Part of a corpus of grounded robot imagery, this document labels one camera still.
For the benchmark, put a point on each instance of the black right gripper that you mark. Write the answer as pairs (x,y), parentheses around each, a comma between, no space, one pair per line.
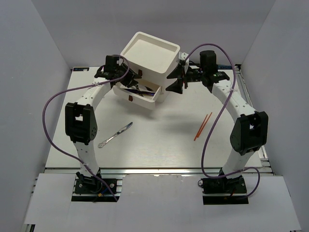
(178,72)

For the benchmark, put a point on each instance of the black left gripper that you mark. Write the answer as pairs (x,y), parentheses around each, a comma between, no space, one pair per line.
(129,81)

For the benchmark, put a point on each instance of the white drawer box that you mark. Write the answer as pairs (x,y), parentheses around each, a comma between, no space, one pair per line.
(154,59)

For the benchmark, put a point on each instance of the orange chopstick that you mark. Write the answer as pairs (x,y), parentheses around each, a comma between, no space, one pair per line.
(209,115)
(200,129)

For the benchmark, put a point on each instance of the ornate silver knife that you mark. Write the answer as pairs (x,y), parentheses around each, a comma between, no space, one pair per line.
(123,129)

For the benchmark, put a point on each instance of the green handled knife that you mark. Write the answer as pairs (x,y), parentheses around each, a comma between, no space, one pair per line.
(138,88)

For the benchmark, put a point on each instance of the dark blue knife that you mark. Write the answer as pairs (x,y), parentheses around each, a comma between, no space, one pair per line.
(145,92)

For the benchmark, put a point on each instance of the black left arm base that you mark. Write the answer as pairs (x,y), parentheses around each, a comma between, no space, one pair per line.
(93,190)

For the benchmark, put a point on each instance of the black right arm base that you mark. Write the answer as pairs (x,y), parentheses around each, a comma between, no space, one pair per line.
(223,191)

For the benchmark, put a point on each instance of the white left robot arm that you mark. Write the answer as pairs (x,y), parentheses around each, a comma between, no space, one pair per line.
(80,121)

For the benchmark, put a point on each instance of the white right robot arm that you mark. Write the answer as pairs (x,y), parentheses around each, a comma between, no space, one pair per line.
(223,88)

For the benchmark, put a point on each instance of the black xdof label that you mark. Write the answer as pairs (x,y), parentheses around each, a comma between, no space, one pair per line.
(80,69)
(224,67)

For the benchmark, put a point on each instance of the left black XDOF label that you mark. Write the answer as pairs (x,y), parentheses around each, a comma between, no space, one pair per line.
(80,69)

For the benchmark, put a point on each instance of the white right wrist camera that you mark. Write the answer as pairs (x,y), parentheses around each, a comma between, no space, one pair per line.
(183,57)

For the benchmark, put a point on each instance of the aluminium table frame rail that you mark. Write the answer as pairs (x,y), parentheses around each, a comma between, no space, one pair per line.
(252,131)

